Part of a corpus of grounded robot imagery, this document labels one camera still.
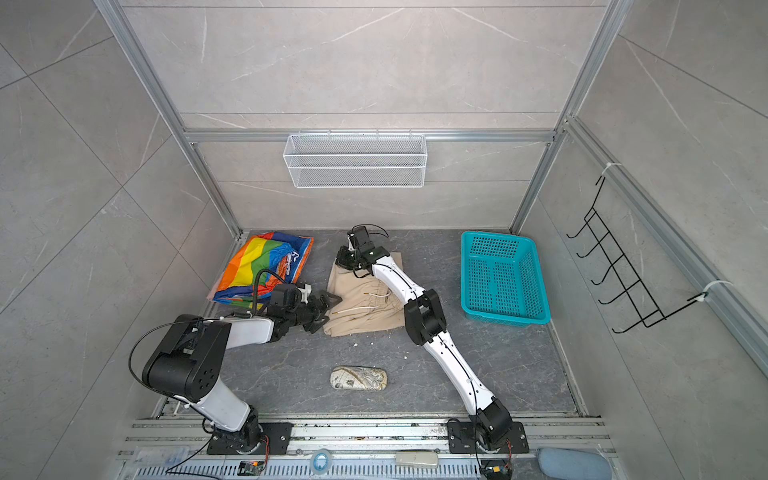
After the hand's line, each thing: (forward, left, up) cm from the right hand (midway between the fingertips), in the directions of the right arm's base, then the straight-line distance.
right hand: (335, 257), depth 107 cm
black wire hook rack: (-28, -75, +25) cm, 84 cm away
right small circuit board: (-63, -44, -5) cm, 77 cm away
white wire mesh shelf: (+22, -9, +26) cm, 35 cm away
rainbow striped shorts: (-4, +16, +7) cm, 18 cm away
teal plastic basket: (-9, -60, -4) cm, 61 cm away
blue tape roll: (-61, -2, -4) cm, 61 cm away
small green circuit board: (-62, +15, -5) cm, 64 cm away
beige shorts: (-19, -12, -1) cm, 23 cm away
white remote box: (-61, -25, 0) cm, 66 cm away
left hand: (-20, -3, +1) cm, 20 cm away
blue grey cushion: (-63, -61, -3) cm, 87 cm away
